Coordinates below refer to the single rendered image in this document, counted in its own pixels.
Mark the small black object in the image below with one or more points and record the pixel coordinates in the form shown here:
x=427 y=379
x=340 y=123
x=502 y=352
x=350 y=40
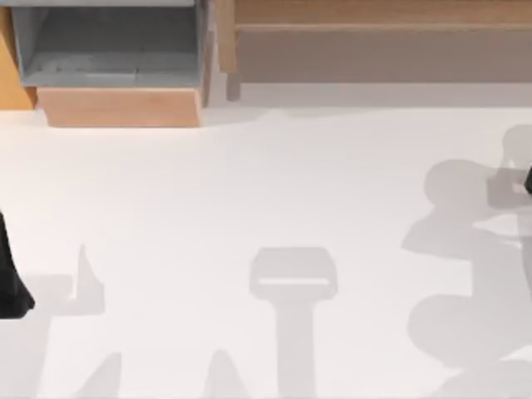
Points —
x=529 y=179

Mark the wooden cupboard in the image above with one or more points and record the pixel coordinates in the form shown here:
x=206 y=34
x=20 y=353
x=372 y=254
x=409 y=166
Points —
x=12 y=75

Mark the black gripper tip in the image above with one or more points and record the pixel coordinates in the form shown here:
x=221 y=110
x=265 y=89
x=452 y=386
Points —
x=11 y=287

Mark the pale wooden drawer front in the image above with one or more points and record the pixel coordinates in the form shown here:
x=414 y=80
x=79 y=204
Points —
x=120 y=106

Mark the wooden open shelf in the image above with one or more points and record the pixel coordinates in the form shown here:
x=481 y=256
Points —
x=374 y=45

